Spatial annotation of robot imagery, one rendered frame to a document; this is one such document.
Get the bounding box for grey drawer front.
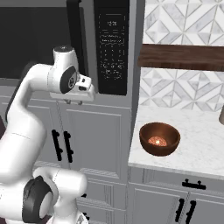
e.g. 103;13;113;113
129;166;224;194
76;200;130;224
79;174;130;210

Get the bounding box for tan brown object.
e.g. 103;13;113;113
218;104;224;126

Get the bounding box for black microwave oven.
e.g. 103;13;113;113
0;0;131;96

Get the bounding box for grey cupboard door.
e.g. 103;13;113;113
186;191;224;224
129;183;190;224
0;98;64;170
59;101;132;180

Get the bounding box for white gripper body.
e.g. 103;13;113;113
49;84;96;102

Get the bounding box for black glass microwave door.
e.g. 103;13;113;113
0;0;89;81

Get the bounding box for black cupboard door handle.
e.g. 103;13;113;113
63;130;74;164
174;198;186;223
51;129;63;162
185;199;197;224

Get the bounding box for brown wooden bowl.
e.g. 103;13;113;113
138;122;181;158

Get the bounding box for brown waffle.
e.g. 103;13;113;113
147;135;169;148

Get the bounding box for black microwave door handle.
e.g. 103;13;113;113
66;0;89;77

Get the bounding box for dark brown wooden shelf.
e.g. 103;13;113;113
136;43;224;73

